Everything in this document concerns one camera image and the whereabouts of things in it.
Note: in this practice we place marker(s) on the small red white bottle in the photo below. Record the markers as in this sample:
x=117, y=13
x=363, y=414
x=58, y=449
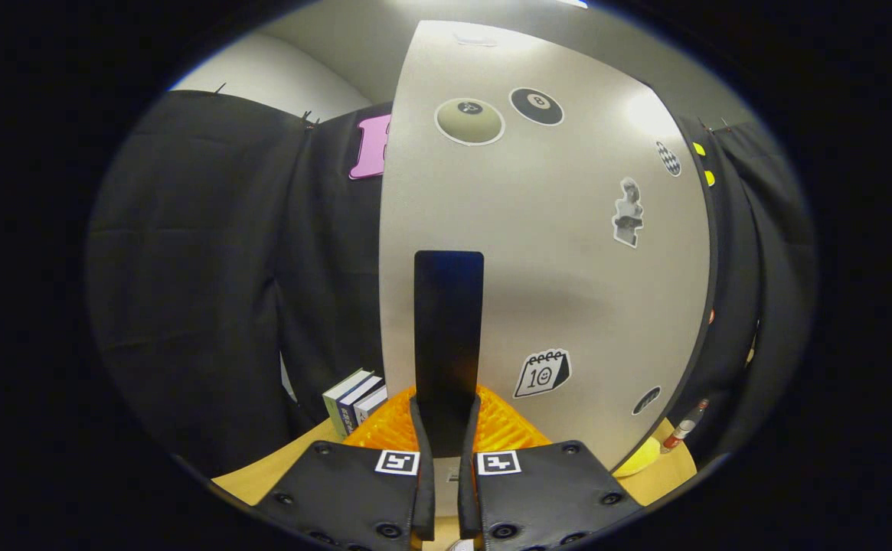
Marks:
x=679, y=436

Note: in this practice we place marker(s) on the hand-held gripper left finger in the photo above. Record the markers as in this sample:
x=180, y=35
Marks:
x=424, y=490

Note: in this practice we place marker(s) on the yellow plush toy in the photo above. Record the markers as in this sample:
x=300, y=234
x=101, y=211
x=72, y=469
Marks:
x=639, y=459

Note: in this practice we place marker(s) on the white paper sheet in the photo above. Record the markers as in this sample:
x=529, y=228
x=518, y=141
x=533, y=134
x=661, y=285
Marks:
x=287, y=383

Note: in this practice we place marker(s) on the black backdrop cloth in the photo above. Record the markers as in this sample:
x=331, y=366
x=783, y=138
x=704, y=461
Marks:
x=200, y=268

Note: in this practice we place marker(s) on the blue book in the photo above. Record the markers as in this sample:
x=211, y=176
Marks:
x=352, y=405

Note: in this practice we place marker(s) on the green book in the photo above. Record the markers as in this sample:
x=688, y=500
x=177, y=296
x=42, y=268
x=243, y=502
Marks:
x=336, y=405

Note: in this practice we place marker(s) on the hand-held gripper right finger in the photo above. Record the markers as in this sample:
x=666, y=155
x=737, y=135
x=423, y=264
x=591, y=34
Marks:
x=467, y=497

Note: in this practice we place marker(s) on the dark grey shoe cabinet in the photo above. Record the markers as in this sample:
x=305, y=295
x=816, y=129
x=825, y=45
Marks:
x=713, y=252

